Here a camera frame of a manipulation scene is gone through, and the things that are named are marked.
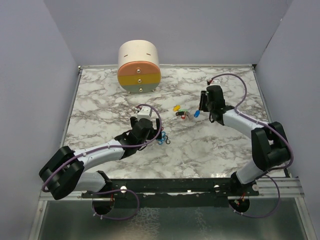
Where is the blue key tag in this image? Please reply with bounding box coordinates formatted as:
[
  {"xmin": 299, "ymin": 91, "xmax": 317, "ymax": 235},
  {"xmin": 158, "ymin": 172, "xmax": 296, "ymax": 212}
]
[{"xmin": 193, "ymin": 110, "xmax": 200, "ymax": 118}]

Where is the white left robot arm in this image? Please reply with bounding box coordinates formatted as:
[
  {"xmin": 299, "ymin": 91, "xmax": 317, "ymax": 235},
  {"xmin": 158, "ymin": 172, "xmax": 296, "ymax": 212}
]
[{"xmin": 39, "ymin": 117, "xmax": 162, "ymax": 200}]

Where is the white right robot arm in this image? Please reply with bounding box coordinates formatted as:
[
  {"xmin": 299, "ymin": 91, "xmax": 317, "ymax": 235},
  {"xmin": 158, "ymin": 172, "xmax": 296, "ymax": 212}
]
[{"xmin": 198, "ymin": 85, "xmax": 293, "ymax": 196}]

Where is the yellow key tag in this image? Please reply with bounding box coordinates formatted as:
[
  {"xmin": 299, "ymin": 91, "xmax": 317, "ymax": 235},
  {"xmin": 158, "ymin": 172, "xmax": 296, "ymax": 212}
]
[{"xmin": 172, "ymin": 105, "xmax": 181, "ymax": 112}]

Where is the round three-drawer mini cabinet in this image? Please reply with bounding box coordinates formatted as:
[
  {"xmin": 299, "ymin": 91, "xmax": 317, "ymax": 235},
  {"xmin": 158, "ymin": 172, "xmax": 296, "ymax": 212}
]
[{"xmin": 117, "ymin": 40, "xmax": 162, "ymax": 94}]

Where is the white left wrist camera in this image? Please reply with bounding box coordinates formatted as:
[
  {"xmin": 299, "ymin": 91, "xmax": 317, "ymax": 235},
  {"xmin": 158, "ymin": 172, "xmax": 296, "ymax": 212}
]
[{"xmin": 137, "ymin": 106, "xmax": 153, "ymax": 121}]

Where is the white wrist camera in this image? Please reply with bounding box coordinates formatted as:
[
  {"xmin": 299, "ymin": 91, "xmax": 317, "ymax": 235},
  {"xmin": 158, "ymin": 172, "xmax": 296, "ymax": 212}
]
[
  {"xmin": 206, "ymin": 78, "xmax": 221, "ymax": 86},
  {"xmin": 137, "ymin": 106, "xmax": 153, "ymax": 121}
]

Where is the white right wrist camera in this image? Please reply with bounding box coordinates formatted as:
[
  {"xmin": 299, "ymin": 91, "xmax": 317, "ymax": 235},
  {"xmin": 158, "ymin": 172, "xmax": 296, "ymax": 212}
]
[{"xmin": 206, "ymin": 78, "xmax": 221, "ymax": 86}]

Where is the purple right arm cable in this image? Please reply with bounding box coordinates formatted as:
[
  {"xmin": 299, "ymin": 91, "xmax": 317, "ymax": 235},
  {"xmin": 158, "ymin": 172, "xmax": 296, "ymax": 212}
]
[{"xmin": 209, "ymin": 73, "xmax": 295, "ymax": 218}]

